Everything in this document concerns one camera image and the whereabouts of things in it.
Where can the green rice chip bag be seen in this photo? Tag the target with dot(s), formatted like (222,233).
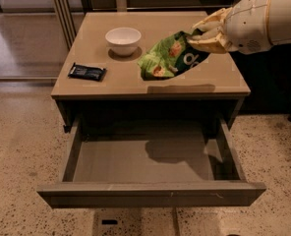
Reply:
(170,57)

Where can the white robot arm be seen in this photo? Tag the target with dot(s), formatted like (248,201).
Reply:
(278,22)

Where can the beige cabinet with counter top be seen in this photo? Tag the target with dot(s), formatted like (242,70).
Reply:
(217,77)

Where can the open grey top drawer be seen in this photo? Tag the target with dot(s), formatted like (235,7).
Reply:
(151,163)

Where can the black snack packet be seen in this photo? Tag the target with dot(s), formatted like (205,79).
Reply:
(78,71)

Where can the white ceramic bowl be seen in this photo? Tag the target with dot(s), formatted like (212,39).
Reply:
(123,41)

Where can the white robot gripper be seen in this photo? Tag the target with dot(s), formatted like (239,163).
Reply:
(248,24)

